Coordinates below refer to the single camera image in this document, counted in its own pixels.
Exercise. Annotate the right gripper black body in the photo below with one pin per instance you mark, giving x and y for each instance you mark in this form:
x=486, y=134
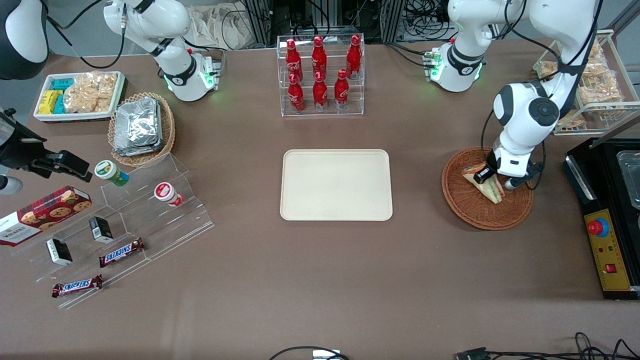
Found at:
x=24, y=151

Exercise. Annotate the triangular sandwich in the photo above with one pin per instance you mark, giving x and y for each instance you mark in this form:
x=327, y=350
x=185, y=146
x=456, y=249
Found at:
x=492, y=191

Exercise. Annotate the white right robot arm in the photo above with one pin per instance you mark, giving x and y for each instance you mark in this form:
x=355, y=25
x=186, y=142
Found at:
x=150, y=20

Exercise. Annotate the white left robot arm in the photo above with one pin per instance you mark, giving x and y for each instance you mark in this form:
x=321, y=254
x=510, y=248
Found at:
x=525, y=115

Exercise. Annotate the round brown wicker basket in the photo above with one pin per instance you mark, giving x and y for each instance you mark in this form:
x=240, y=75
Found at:
x=470, y=205

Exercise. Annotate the white rectangular snack tray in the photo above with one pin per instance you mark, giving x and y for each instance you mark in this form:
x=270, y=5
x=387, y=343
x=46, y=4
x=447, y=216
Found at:
x=45, y=117

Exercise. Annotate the oval wicker basket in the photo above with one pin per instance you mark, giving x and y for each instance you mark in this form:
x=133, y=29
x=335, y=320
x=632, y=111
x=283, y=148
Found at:
x=167, y=130

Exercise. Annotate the beige plastic tray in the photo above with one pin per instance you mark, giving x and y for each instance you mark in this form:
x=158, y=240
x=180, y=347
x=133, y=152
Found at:
x=330, y=190

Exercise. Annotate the green lidded cup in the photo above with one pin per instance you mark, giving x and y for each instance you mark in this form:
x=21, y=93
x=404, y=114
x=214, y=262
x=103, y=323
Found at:
x=111, y=172

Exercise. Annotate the red tartan cookie box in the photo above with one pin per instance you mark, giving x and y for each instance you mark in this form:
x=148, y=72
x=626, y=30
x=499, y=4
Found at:
x=45, y=215

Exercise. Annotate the yellow snack pack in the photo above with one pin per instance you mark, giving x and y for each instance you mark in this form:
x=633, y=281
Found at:
x=49, y=102

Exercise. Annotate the teal snack pack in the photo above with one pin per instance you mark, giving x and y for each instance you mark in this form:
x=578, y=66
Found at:
x=63, y=84
x=59, y=105

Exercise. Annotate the small black box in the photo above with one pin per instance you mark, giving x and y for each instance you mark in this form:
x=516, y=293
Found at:
x=101, y=229
x=59, y=252

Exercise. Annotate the silver foil packs stack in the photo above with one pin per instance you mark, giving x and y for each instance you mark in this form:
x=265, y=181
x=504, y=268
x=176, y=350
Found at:
x=137, y=127

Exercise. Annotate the clear bag of crackers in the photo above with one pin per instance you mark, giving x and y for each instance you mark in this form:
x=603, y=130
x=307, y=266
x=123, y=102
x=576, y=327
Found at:
x=90, y=92

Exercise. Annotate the black machine housing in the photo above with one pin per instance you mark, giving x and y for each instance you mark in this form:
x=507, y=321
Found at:
x=600, y=200

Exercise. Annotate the clear acrylic step display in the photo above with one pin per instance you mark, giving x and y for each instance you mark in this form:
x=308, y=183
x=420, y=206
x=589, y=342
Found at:
x=150, y=225

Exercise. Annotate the red lidded cup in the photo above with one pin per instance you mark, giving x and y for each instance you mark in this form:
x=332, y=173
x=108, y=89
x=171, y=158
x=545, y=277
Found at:
x=167, y=194

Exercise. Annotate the brown Snickers bar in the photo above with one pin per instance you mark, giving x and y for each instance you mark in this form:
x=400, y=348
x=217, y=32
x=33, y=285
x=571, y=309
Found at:
x=121, y=253
x=77, y=286

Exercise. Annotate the red emergency stop button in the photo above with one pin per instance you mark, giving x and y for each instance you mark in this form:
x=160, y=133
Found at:
x=596, y=227

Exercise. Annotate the wrapped bread pack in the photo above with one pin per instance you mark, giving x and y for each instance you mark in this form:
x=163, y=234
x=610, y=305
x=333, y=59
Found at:
x=596, y=49
x=547, y=70
x=602, y=90
x=597, y=67

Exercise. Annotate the clear plastic container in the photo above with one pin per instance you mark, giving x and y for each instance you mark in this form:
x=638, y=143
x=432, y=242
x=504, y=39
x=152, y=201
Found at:
x=631, y=175

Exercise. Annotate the yellow control panel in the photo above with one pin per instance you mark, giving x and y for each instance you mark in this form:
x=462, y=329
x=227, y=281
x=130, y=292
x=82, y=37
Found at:
x=612, y=255

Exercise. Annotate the red cola bottle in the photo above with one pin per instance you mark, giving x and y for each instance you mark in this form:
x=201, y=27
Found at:
x=341, y=92
x=353, y=60
x=296, y=97
x=319, y=60
x=320, y=95
x=293, y=62

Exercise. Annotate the clear acrylic bottle rack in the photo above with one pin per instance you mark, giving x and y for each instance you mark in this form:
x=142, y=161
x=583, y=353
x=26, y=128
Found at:
x=330, y=112

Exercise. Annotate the beige cloth bag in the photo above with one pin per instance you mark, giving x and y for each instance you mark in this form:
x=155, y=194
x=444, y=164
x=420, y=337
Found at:
x=215, y=25

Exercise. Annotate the small white device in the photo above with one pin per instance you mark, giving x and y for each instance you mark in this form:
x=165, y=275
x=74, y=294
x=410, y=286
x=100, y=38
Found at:
x=326, y=355

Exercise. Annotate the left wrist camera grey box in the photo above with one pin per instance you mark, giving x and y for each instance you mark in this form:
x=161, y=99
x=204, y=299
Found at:
x=510, y=184

